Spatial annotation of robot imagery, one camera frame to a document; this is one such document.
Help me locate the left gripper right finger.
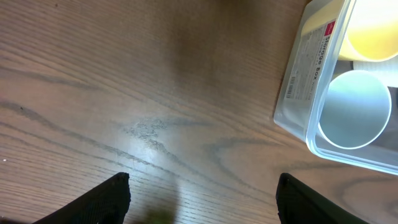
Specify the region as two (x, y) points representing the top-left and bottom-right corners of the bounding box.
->
(275, 173), (367, 224)

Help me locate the grey-blue plastic cup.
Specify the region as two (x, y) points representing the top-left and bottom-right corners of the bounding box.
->
(318, 70), (392, 150)

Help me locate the yellow plastic cup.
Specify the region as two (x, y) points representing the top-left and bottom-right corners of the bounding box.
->
(298, 0), (397, 62)

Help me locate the white plastic cup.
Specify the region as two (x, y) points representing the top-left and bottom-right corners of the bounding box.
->
(353, 56), (398, 88)

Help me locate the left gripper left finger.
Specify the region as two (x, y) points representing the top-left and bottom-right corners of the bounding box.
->
(34, 172), (131, 224)

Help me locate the clear plastic storage container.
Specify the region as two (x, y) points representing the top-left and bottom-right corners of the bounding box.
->
(274, 0), (397, 174)

